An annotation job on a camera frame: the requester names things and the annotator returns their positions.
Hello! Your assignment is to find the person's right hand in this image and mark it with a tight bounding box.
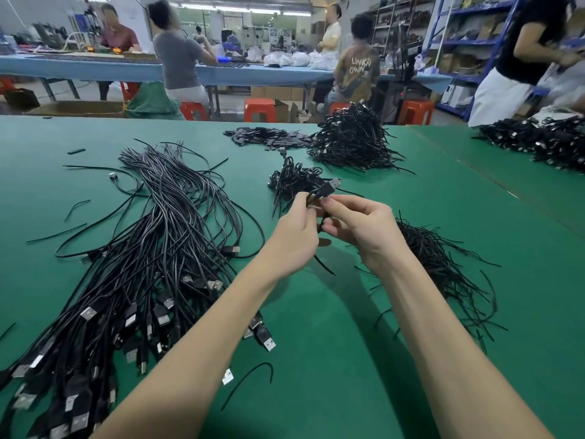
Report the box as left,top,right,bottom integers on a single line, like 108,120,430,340
320,195,406,274

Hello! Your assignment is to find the person's left hand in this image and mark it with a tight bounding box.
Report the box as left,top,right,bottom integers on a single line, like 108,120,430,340
262,192,321,280

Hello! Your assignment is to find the black plug cable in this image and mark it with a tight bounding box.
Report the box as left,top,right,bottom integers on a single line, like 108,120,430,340
305,177,342,277

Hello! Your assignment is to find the person's left forearm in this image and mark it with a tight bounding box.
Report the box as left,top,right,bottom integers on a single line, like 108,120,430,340
89,252,314,439

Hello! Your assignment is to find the person's right forearm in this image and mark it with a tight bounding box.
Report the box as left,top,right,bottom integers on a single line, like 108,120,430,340
365,251,556,439

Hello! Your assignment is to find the heap of flat black sleeves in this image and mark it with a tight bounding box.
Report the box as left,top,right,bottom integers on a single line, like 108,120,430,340
223,126,317,154

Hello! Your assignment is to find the heap of black twist ties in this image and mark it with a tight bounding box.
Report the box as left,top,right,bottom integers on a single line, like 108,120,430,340
355,209,509,355

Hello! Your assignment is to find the open brown cardboard box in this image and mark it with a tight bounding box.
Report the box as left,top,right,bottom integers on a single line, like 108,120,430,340
250,85,317,124

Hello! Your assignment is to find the heap of white plastic bags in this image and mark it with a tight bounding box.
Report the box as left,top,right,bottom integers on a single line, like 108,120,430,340
263,49,340,70

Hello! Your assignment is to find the green cloth sack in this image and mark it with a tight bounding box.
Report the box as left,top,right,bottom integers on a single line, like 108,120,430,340
125,80,186,120

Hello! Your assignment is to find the grey metal shelf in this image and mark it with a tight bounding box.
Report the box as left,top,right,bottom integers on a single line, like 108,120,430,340
369,0,438,57

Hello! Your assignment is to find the blue metal storage rack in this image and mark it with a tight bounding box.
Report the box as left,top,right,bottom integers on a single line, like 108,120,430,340
420,0,585,122

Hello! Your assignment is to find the loose black twist tie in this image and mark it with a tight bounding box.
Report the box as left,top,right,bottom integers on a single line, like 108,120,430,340
26,222,88,244
63,199,91,223

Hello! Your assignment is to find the long blue work table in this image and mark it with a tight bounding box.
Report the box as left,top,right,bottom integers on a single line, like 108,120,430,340
0,54,395,102

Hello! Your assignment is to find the flat brown cardboard box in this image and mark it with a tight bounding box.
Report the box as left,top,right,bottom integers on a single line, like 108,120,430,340
25,100,129,119

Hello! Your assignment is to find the large white plastic bag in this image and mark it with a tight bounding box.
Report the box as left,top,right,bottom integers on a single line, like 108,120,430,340
529,63,585,125

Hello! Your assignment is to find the black bag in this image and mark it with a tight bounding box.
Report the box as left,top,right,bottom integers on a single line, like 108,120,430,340
4,87,41,111

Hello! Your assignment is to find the small heap of coiled cables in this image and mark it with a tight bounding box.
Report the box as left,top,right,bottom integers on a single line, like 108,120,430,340
267,155,364,219

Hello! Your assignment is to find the large heap of coiled cables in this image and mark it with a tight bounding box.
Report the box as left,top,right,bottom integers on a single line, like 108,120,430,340
307,102,417,176

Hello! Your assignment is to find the curved black cable piece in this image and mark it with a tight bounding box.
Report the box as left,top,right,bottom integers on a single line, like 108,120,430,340
220,362,274,412

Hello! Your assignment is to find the heap of long black cables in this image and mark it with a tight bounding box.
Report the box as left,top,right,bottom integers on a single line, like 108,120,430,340
0,139,278,439

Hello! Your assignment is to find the thin cable with small plug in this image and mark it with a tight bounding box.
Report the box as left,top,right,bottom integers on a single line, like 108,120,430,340
63,165,143,195

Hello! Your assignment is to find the heap of cables with bags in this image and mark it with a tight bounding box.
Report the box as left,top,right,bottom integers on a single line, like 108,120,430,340
472,115,585,173

